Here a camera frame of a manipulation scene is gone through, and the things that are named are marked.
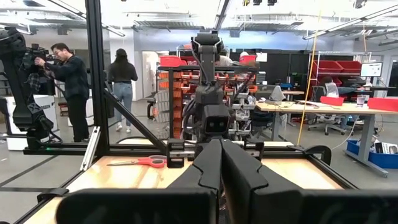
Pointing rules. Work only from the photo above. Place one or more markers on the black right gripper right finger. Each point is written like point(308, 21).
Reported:
point(248, 193)

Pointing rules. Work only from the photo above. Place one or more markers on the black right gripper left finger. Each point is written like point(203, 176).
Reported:
point(199, 183)

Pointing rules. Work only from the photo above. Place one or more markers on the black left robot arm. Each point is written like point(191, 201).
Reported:
point(207, 62)

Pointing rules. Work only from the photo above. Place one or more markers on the black office chair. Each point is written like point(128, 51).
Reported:
point(326, 123)

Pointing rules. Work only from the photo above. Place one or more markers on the shelf with orange drawers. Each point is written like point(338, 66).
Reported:
point(177, 93)

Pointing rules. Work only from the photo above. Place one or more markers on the red plastic bin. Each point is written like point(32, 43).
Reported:
point(326, 67)
point(332, 101)
point(351, 67)
point(248, 59)
point(172, 61)
point(382, 104)

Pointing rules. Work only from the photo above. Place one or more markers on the person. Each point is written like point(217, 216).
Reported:
point(331, 88)
point(73, 81)
point(122, 73)

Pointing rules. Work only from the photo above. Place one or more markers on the wooden top desk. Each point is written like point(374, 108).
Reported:
point(311, 109)

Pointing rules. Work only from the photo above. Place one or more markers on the black table clamp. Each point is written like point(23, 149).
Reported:
point(53, 193)

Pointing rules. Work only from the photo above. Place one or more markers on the blue floor bin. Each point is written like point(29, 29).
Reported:
point(379, 158)

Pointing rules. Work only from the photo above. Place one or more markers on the white cabinet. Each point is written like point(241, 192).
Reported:
point(46, 105)

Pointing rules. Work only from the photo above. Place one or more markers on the clear cup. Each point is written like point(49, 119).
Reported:
point(361, 101)

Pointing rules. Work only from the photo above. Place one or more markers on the white computer monitor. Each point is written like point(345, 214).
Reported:
point(371, 69)

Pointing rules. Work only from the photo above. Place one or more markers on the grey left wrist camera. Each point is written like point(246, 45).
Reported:
point(216, 119)

